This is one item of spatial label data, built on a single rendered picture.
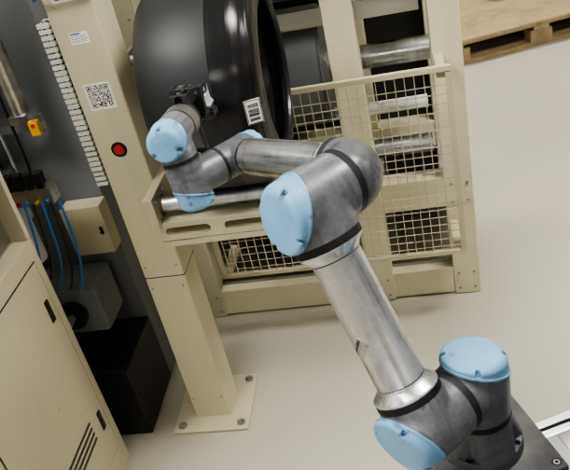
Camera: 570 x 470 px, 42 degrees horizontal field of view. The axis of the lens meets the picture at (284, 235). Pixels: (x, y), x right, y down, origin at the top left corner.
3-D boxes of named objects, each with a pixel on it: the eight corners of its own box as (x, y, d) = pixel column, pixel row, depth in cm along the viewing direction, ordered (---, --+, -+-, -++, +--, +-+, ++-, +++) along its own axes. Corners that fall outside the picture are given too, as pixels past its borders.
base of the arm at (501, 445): (540, 457, 133) (538, 419, 128) (464, 487, 131) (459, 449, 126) (497, 402, 146) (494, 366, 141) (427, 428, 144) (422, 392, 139)
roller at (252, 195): (160, 216, 207) (156, 204, 204) (163, 205, 210) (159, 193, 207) (283, 200, 200) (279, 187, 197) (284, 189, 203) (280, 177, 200)
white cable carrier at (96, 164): (97, 186, 213) (34, 24, 188) (103, 178, 217) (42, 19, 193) (111, 185, 212) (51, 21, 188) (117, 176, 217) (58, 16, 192)
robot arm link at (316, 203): (494, 433, 123) (346, 140, 115) (436, 490, 116) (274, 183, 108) (445, 424, 133) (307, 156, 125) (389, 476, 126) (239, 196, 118)
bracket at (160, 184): (151, 231, 205) (141, 201, 200) (182, 165, 238) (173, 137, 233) (163, 230, 204) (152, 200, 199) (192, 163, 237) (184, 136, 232)
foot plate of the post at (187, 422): (173, 435, 257) (172, 430, 255) (189, 380, 279) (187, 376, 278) (248, 430, 251) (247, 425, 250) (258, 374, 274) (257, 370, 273)
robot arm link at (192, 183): (237, 192, 151) (218, 143, 147) (193, 217, 146) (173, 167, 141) (216, 187, 157) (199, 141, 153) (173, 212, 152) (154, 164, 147)
